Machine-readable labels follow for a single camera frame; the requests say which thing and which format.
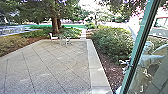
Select green glass door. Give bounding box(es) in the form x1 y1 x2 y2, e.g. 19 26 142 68
118 0 168 94

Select small metal garden table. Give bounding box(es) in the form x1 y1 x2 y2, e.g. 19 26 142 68
59 34 74 47

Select small green bush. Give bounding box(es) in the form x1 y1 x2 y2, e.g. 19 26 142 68
84 22 98 31

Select bright green lawn strip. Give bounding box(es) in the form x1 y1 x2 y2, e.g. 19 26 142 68
28 24 88 30

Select large green bush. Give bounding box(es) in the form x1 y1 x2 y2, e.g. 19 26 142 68
90 26 135 64

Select white garden chair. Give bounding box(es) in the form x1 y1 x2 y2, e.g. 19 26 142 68
48 32 60 42

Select large tree with trunk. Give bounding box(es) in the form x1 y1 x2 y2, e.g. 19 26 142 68
19 0 84 36

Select leafy tree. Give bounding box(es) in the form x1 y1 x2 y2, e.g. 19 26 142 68
98 0 149 22
0 0 22 26

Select low plant bed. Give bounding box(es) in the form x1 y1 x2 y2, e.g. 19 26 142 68
0 27 83 58

